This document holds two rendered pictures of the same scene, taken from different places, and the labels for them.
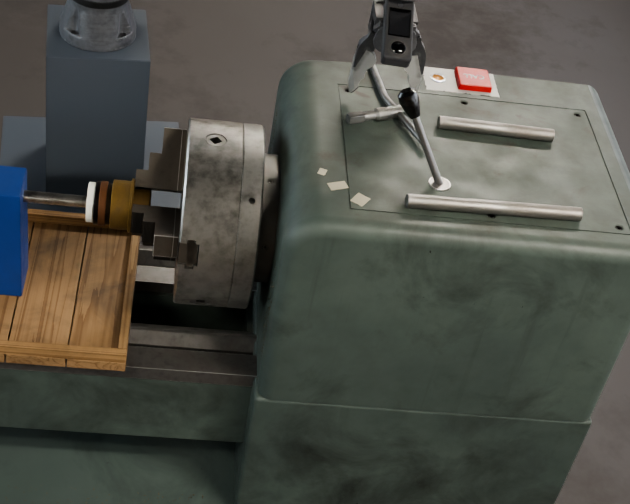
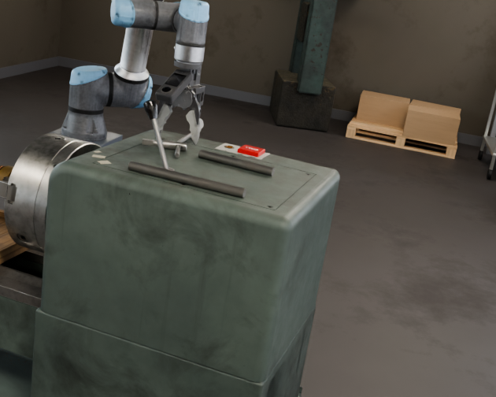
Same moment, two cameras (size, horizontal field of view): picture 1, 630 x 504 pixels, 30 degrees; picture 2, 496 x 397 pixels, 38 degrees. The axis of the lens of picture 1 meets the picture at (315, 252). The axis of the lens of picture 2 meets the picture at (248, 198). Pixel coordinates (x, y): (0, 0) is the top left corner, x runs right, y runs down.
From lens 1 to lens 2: 124 cm
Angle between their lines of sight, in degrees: 32
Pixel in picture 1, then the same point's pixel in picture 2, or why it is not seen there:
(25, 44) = not seen: hidden behind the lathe
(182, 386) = (6, 302)
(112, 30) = (83, 127)
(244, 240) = (42, 188)
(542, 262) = (202, 214)
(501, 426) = (195, 372)
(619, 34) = not seen: outside the picture
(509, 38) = (483, 304)
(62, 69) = not seen: hidden behind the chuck
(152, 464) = (3, 381)
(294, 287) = (52, 213)
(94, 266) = (6, 236)
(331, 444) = (83, 364)
